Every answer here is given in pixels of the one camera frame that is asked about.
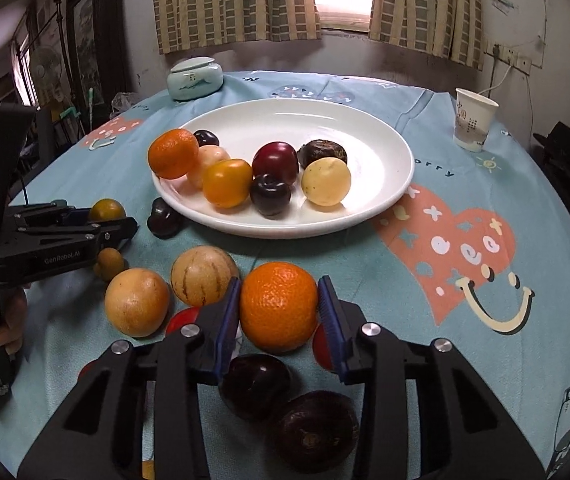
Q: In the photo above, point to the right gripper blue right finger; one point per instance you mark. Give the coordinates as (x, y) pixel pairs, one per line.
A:
(341, 321)

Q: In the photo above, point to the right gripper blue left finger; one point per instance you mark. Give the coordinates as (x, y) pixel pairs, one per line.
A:
(219, 324)

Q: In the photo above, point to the large orange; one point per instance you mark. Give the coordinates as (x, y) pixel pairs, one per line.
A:
(278, 308)

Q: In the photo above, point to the olive yellow small tomato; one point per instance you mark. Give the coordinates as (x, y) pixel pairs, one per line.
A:
(105, 210)

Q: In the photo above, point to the small tan longan fruit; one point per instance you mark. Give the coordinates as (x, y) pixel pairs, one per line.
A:
(108, 264)

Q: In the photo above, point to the person's left hand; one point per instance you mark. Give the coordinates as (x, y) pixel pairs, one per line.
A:
(11, 331)

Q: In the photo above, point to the red cherry tomato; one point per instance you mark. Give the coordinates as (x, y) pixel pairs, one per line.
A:
(182, 318)
(320, 349)

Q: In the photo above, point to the striped pepino melon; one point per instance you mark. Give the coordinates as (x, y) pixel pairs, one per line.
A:
(200, 275)

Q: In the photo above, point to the dark purple plum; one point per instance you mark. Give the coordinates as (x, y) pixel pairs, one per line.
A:
(256, 387)

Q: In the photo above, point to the large tan round fruit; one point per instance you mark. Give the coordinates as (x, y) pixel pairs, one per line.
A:
(136, 302)

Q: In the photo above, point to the dark brown mangosteen on table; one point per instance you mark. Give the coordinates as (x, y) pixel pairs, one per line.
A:
(317, 432)

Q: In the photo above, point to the dark cherry on table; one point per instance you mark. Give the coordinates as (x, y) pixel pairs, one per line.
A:
(163, 221)

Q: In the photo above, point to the dark cherry in plate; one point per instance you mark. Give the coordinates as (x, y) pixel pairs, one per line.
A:
(270, 195)

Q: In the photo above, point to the pale yellow round fruit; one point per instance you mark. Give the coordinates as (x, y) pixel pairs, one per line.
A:
(326, 181)

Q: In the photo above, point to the yellow orange tomato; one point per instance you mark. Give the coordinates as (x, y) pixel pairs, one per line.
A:
(226, 184)

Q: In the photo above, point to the white oval plate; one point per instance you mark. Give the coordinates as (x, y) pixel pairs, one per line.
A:
(380, 161)

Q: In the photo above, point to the small mandarin orange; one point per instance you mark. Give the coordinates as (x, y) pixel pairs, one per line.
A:
(173, 154)

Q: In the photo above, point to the light blue printed tablecloth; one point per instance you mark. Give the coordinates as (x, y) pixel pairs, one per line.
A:
(476, 235)

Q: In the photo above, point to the plastic bag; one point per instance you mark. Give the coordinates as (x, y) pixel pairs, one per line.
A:
(123, 101)

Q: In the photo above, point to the pale peach fruit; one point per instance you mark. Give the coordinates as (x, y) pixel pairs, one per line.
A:
(207, 156)

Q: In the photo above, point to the dark brown mangosteen in plate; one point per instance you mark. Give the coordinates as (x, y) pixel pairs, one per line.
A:
(316, 149)

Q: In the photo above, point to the dark red plum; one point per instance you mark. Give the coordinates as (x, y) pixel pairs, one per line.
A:
(277, 158)

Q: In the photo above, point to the standing fan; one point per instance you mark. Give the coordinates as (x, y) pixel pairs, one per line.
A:
(45, 68)

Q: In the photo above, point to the small dark cherry far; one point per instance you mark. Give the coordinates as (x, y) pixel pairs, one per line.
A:
(205, 137)

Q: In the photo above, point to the pale green ceramic jar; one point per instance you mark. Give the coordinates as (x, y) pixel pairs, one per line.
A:
(193, 78)

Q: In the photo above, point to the white paper cup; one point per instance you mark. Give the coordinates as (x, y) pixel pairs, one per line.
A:
(473, 116)

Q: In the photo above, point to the dark framed picture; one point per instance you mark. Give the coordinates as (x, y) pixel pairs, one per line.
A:
(97, 50)

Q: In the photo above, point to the black hat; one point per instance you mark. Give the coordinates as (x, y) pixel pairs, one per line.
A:
(556, 144)

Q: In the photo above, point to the left checkered curtain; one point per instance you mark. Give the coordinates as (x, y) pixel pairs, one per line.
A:
(183, 25)

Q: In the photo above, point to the checkered curtain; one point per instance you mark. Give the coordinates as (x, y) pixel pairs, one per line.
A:
(451, 29)
(183, 25)

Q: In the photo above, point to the right checkered curtain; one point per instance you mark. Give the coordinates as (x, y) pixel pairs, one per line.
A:
(451, 29)

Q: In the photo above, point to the wall power strip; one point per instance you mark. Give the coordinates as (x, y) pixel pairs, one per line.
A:
(511, 57)

